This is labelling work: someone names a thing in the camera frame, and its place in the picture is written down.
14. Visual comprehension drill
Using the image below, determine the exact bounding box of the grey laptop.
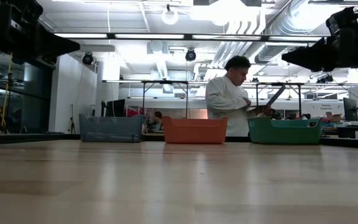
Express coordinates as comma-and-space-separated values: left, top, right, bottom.
246, 85, 287, 113

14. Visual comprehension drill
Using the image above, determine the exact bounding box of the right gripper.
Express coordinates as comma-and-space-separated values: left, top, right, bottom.
281, 27, 358, 73

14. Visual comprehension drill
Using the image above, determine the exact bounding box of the black round hanging lamp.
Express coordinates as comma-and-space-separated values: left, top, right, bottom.
185, 48, 197, 62
81, 52, 94, 66

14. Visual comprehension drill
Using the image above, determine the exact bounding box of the silver ventilation duct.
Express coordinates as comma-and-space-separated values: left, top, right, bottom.
255, 0, 332, 65

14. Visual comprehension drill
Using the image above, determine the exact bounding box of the black overhead frame beam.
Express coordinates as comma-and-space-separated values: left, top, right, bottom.
53, 32, 328, 42

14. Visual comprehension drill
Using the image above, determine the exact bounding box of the grey plastic bin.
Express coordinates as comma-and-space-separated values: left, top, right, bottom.
78, 113, 147, 143

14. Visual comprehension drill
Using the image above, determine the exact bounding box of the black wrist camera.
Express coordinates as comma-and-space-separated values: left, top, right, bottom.
326, 6, 358, 35
17, 0, 44, 24

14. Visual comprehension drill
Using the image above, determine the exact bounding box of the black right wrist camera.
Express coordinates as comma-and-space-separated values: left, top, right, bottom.
326, 6, 358, 35

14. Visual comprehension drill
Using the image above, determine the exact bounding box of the person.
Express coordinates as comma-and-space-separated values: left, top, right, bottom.
149, 111, 165, 133
204, 55, 276, 138

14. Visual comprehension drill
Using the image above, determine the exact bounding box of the white round ceiling lamp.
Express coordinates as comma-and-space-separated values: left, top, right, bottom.
161, 4, 180, 26

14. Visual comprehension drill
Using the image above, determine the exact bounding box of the teal plastic bin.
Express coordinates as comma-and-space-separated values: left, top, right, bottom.
247, 116, 323, 145

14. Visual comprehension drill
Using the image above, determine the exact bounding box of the cardboard box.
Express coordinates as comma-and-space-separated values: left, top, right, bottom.
326, 111, 342, 123

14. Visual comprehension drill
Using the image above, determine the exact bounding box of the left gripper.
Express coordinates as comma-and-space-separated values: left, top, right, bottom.
7, 18, 81, 65

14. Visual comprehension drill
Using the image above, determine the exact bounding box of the orange plastic bin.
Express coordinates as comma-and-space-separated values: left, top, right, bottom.
162, 116, 229, 144

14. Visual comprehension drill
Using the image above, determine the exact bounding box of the black aluminium table frame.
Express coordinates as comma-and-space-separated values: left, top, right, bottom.
0, 132, 358, 150

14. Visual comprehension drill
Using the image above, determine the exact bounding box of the black computer monitor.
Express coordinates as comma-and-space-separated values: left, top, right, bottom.
342, 97, 358, 122
104, 98, 126, 118

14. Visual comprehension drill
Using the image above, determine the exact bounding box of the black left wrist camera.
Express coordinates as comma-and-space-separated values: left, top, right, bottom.
17, 0, 44, 24

